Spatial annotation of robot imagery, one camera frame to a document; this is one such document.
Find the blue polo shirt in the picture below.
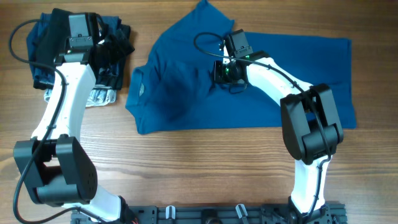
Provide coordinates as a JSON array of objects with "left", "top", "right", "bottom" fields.
[{"left": 125, "top": 0, "right": 358, "bottom": 135}]

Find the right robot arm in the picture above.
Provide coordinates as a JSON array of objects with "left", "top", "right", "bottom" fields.
[{"left": 214, "top": 30, "right": 343, "bottom": 223}]

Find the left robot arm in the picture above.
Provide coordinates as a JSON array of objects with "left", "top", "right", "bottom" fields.
[{"left": 13, "top": 9, "right": 139, "bottom": 223}]

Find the folded light grey garment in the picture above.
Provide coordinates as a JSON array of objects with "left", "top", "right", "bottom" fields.
[{"left": 63, "top": 89, "right": 116, "bottom": 108}]

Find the folded dark blue garment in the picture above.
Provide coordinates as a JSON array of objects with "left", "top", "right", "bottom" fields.
[{"left": 26, "top": 9, "right": 126, "bottom": 90}]

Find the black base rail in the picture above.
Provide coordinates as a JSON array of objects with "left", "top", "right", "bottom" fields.
[{"left": 70, "top": 203, "right": 348, "bottom": 224}]

